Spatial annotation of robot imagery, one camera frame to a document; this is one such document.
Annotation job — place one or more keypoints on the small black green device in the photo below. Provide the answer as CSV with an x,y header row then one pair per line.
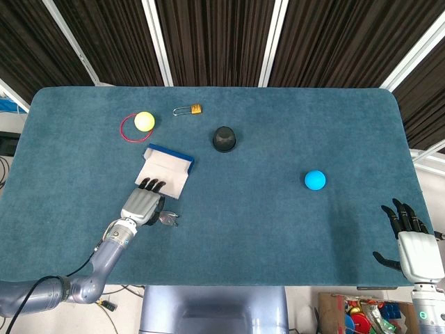
x,y
107,306

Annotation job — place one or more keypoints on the blue ball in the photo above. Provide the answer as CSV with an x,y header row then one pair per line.
x,y
315,180

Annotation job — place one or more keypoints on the blue-grey robot torso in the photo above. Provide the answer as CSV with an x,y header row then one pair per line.
x,y
212,309

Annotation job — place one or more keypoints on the black rectangular container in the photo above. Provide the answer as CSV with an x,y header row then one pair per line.
x,y
7,144

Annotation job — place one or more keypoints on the cardboard box of toys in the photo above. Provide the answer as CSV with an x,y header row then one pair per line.
x,y
328,313

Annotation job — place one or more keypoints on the thin metal eyeglasses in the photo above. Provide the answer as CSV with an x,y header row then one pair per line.
x,y
168,219

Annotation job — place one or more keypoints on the red plastic disc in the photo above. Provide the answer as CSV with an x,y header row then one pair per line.
x,y
359,319

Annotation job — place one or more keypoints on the black faceted dome cup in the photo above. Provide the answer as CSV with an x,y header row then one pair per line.
x,y
225,139

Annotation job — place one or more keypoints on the yellow ball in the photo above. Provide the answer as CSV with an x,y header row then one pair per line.
x,y
144,121

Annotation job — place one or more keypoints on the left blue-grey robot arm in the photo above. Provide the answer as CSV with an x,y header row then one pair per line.
x,y
107,257

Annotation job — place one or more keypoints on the white aluminium frame post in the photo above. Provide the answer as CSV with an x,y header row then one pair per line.
x,y
429,160
413,52
156,38
69,38
274,38
12,94

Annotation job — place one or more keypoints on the blue velvet table cloth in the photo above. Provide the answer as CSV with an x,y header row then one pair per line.
x,y
243,226

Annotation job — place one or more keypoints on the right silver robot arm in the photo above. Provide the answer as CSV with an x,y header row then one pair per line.
x,y
429,309

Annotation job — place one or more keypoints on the dark brown pleated curtain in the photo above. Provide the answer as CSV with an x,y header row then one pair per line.
x,y
337,38
31,45
427,104
215,38
111,38

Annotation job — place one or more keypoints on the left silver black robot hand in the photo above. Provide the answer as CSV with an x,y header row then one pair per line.
x,y
140,205

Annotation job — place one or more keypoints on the blue and white box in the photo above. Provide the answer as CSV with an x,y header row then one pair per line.
x,y
167,170

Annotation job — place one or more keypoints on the gold padlock with long shackle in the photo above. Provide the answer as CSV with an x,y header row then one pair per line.
x,y
196,109

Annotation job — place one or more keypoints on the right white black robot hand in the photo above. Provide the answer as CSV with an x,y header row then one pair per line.
x,y
419,254

